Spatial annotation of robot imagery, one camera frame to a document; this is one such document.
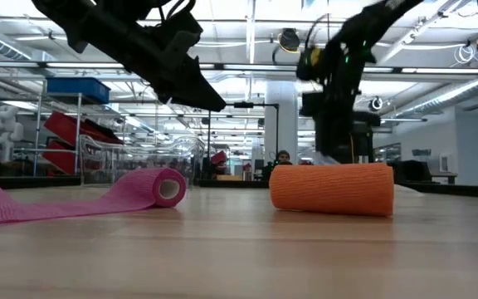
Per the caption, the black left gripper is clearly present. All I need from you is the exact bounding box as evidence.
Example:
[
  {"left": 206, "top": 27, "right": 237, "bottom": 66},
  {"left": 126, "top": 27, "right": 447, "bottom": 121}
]
[{"left": 130, "top": 8, "right": 227, "bottom": 113}]

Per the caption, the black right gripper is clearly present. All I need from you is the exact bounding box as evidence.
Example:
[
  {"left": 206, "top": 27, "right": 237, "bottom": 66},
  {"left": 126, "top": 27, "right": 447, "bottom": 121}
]
[{"left": 295, "top": 31, "right": 377, "bottom": 164}]

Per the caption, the orange elastic bandage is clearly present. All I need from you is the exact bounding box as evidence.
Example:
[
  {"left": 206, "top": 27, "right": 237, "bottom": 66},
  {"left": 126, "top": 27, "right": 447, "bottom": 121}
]
[{"left": 268, "top": 162, "right": 395, "bottom": 218}]

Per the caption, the clear plastic container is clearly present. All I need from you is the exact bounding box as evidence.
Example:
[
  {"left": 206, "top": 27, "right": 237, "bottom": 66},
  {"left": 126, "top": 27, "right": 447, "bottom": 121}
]
[{"left": 79, "top": 133, "right": 207, "bottom": 187}]

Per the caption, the pink elastic bandage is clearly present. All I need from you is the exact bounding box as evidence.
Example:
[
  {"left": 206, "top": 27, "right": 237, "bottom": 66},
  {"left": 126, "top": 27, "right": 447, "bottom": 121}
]
[{"left": 0, "top": 167, "right": 188, "bottom": 228}]

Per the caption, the black monitor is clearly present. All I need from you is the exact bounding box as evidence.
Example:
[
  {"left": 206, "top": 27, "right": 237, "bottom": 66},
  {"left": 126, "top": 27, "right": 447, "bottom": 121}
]
[{"left": 353, "top": 123, "right": 375, "bottom": 165}]

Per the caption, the white pillar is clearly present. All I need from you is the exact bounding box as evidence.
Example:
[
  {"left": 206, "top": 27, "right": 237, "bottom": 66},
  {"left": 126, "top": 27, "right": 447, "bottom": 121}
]
[{"left": 264, "top": 81, "right": 302, "bottom": 167}]

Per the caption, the person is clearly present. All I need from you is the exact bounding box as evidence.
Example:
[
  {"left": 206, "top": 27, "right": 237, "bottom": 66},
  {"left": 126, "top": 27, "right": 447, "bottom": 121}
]
[{"left": 263, "top": 149, "right": 296, "bottom": 182}]

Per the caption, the small red crate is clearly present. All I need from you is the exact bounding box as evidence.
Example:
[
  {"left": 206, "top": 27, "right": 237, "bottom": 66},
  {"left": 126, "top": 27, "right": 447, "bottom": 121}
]
[{"left": 210, "top": 149, "right": 227, "bottom": 167}]

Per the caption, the black office chair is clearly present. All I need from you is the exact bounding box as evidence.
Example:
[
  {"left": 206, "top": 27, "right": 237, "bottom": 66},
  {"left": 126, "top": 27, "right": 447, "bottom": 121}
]
[{"left": 394, "top": 160, "right": 435, "bottom": 184}]

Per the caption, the long ceiling light bar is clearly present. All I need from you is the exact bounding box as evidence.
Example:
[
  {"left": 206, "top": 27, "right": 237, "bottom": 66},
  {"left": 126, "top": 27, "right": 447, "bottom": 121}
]
[{"left": 0, "top": 61, "right": 478, "bottom": 76}]

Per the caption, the wooden desk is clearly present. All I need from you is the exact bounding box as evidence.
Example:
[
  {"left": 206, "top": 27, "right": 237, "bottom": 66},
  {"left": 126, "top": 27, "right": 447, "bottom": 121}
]
[{"left": 429, "top": 172, "right": 460, "bottom": 186}]

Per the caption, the metal shelf rack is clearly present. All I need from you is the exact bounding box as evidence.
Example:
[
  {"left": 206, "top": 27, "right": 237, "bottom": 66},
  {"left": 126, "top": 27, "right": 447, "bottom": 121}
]
[{"left": 14, "top": 78, "right": 165, "bottom": 179}]

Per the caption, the blue storage bin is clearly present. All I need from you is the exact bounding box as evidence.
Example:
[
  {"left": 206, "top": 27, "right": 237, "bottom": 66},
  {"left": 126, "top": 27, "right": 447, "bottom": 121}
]
[{"left": 46, "top": 77, "right": 111, "bottom": 105}]

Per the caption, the large red storage bin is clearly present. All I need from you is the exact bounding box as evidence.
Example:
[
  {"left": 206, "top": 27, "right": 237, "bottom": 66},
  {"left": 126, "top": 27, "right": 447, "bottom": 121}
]
[{"left": 43, "top": 110, "right": 124, "bottom": 147}]

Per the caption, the small red storage bin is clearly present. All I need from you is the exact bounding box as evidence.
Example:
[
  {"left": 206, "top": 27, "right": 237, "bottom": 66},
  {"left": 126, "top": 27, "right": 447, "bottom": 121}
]
[{"left": 41, "top": 139, "right": 79, "bottom": 175}]

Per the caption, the black gantry frame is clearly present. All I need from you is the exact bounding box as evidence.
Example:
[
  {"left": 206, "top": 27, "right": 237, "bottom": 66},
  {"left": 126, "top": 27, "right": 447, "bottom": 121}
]
[{"left": 207, "top": 101, "right": 280, "bottom": 184}]

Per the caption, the yellow cable tag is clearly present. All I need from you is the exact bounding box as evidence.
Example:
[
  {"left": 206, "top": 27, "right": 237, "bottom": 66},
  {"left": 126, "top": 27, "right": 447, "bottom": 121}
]
[{"left": 309, "top": 47, "right": 324, "bottom": 68}]

